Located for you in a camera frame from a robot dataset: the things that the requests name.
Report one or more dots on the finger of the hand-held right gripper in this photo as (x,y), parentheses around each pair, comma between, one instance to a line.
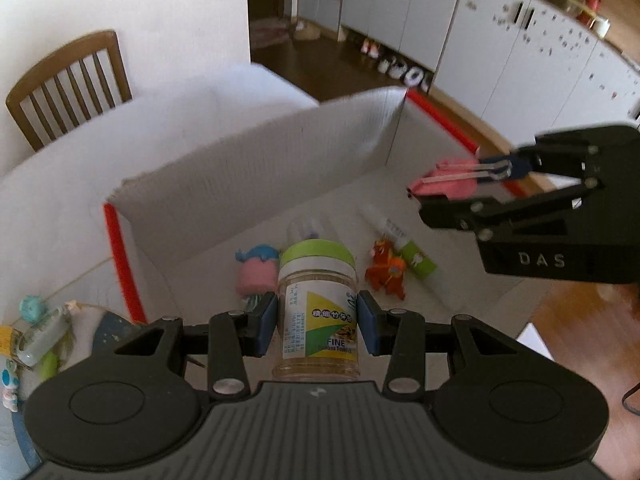
(500,212)
(575,152)

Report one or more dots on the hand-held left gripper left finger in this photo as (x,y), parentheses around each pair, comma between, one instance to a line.
(266,324)

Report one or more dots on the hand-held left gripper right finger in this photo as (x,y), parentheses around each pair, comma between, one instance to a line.
(367,322)

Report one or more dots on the clear jar with green lid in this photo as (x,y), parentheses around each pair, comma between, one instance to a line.
(317,305)

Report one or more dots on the pink and blue soft toy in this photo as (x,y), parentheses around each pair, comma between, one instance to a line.
(257,270)

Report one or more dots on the orange toy figure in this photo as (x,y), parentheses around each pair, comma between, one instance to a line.
(385,267)

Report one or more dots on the pink hair clip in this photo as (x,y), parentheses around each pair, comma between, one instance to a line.
(450,180)

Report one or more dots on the white and green tube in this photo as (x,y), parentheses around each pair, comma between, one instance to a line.
(405,245)

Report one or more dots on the red cardboard shoe box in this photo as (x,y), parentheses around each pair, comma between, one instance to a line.
(250,170)

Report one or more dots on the green plastic toy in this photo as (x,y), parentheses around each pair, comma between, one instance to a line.
(50,366)

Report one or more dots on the clear plastic tube case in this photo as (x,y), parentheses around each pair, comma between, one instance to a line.
(45,335)

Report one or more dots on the curved white sideboard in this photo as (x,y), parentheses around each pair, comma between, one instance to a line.
(540,60)

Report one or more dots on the white mug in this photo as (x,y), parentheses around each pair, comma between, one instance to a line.
(602,27)

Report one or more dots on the dark blue speckled mat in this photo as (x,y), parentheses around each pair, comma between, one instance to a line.
(117,332)

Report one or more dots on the pair of pink shoes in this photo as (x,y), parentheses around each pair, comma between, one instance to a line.
(371,48)

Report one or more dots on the white lower cabinet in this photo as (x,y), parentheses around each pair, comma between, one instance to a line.
(395,10)

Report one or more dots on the teal round toy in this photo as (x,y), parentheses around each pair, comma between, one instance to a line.
(31,308)

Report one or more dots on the beige slipper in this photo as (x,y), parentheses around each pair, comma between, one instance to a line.
(307,31)

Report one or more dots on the white and blue small toy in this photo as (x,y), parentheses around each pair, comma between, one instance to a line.
(9,390)

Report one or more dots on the patterned doormat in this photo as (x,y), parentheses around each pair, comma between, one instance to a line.
(270,34)

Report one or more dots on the brown wooden chair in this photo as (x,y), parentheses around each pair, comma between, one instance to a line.
(70,85)

